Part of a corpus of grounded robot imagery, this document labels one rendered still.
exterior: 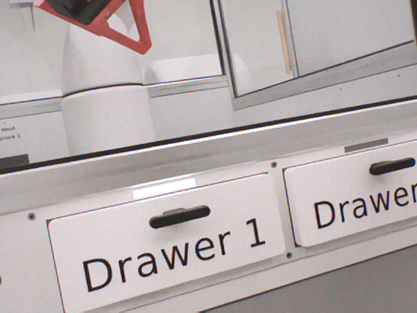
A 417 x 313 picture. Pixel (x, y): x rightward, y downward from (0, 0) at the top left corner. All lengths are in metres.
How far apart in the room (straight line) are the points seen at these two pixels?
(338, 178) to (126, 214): 0.30
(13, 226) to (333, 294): 0.45
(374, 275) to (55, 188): 0.49
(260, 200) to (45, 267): 0.28
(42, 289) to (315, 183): 0.37
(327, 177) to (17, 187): 0.40
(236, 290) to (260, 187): 0.14
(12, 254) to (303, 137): 0.41
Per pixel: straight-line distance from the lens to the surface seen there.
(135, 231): 0.58
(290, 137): 0.68
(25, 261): 0.59
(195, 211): 0.56
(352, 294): 0.77
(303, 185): 0.66
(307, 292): 0.73
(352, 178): 0.71
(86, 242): 0.58
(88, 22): 0.45
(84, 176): 0.59
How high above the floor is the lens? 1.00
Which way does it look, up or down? 3 degrees down
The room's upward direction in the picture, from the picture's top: 10 degrees counter-clockwise
